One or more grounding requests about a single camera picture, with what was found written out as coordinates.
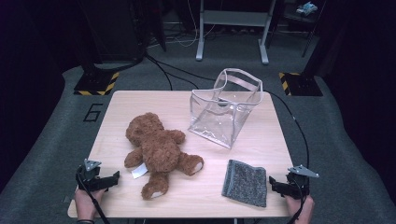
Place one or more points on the blue and white packet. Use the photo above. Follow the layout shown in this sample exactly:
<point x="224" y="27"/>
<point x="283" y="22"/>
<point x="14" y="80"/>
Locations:
<point x="306" y="7"/>

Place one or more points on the black floor tape marking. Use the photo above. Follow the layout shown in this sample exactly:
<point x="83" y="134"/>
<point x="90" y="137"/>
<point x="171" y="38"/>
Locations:
<point x="92" y="120"/>

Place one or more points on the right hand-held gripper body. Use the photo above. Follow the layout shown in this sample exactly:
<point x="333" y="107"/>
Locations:
<point x="292" y="186"/>

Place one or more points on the person's left hand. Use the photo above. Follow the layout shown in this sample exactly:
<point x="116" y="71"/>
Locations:
<point x="82" y="205"/>

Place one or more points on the white metal desk frame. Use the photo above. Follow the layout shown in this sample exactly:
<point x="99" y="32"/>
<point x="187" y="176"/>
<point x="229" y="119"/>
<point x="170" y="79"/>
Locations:
<point x="233" y="18"/>

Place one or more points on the black metal rack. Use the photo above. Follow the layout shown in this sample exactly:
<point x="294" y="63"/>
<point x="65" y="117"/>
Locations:
<point x="292" y="17"/>

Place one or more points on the black wristband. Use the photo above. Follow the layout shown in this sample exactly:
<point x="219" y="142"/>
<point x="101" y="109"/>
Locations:
<point x="84" y="221"/>

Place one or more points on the black cabinet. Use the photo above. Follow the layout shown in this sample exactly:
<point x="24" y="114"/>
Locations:
<point x="115" y="31"/>

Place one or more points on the clear plastic bag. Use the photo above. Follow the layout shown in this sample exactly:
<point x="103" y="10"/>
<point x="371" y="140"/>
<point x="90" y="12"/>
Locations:
<point x="218" y="124"/>

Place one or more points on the brown teddy bear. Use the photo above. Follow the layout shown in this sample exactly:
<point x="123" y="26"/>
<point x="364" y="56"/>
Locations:
<point x="158" y="146"/>

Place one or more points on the grey floor tape strip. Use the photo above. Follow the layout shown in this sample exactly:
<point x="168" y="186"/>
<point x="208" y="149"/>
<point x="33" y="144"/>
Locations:
<point x="67" y="199"/>

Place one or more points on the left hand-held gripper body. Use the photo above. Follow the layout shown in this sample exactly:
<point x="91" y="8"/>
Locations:
<point x="88" y="180"/>

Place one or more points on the person's right hand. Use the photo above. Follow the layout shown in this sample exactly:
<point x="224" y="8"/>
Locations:
<point x="308" y="208"/>

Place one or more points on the black striped-edge stand base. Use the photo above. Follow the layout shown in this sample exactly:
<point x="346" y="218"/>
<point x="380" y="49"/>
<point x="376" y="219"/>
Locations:
<point x="302" y="85"/>
<point x="93" y="82"/>

